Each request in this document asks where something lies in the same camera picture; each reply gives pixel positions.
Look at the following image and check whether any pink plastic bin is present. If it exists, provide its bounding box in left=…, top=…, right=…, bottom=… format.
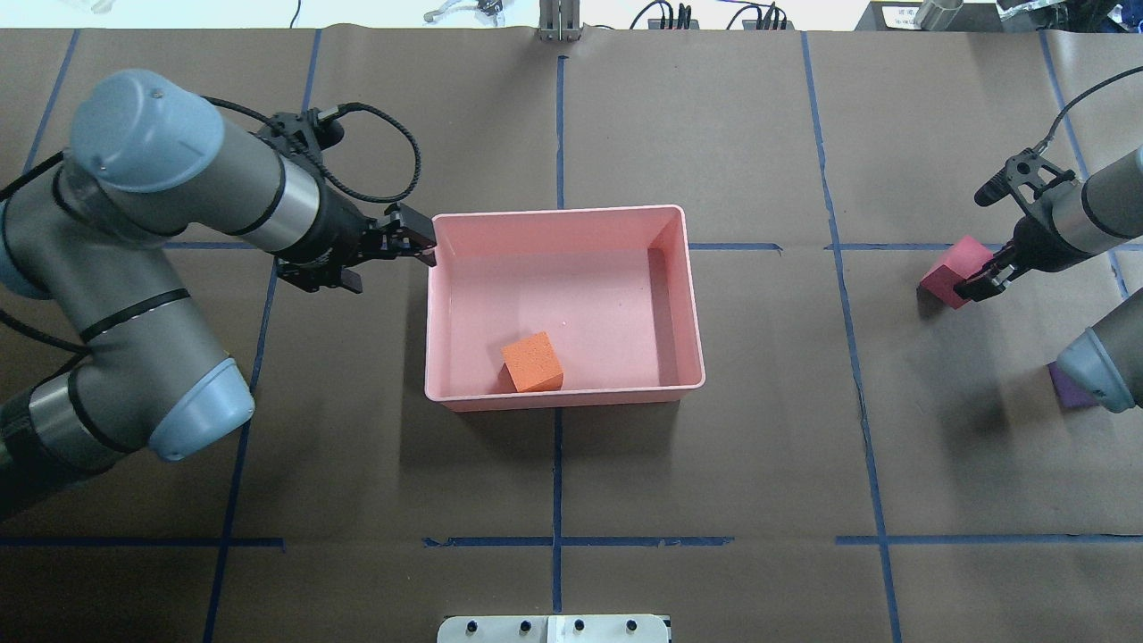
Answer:
left=424, top=204, right=706, bottom=413

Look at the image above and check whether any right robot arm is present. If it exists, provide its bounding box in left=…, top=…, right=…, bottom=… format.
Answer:
left=951, top=148, right=1142, bottom=413

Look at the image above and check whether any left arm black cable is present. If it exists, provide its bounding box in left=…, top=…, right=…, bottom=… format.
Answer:
left=0, top=96, right=422, bottom=354

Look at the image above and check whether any red foam block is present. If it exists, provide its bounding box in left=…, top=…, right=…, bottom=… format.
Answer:
left=919, top=236, right=996, bottom=310

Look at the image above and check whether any purple foam block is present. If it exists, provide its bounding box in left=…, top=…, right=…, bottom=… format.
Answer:
left=1047, top=362, right=1101, bottom=410

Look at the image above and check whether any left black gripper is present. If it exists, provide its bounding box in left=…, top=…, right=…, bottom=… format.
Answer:
left=277, top=192, right=438, bottom=296

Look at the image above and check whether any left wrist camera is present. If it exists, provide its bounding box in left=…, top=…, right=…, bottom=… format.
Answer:
left=255, top=107, right=346, bottom=162

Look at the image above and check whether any aluminium frame post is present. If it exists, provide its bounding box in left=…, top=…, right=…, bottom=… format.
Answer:
left=536, top=0, right=583, bottom=42

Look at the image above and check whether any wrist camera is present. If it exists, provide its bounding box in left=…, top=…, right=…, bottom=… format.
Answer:
left=974, top=148, right=1077, bottom=211
left=255, top=107, right=346, bottom=162

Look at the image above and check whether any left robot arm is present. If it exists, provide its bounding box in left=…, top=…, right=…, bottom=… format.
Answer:
left=3, top=69, right=437, bottom=519

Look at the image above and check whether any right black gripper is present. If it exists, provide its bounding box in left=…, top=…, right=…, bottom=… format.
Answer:
left=954, top=215, right=1086, bottom=302

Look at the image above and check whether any orange foam block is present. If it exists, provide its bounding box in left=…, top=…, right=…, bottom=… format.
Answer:
left=501, top=332, right=566, bottom=394

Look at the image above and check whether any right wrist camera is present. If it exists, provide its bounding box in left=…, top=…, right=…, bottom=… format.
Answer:
left=974, top=148, right=1077, bottom=211

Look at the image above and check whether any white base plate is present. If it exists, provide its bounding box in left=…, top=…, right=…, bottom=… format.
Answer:
left=435, top=614, right=673, bottom=642

